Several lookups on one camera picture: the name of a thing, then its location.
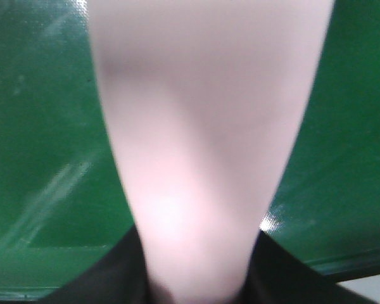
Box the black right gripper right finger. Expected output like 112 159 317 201
240 231 371 304

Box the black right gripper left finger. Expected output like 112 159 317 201
44 226 174 303

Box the pink brush with black bristles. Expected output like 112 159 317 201
87 1 334 303

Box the green conveyor belt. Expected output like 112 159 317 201
0 1 380 303

